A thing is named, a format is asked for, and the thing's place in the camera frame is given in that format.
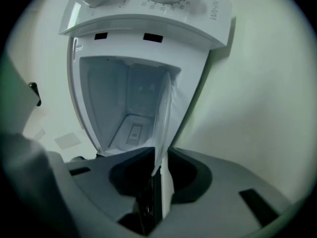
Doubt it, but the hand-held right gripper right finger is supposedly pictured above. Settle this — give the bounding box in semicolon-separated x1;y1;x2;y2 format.
158;146;298;238

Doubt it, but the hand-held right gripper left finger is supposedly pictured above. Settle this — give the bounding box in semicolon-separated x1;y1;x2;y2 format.
64;147;156;235

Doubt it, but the white table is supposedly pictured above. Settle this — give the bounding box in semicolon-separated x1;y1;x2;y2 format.
170;8;315;203

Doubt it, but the white microwave oven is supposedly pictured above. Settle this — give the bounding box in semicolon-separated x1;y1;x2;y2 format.
58;0;233;158

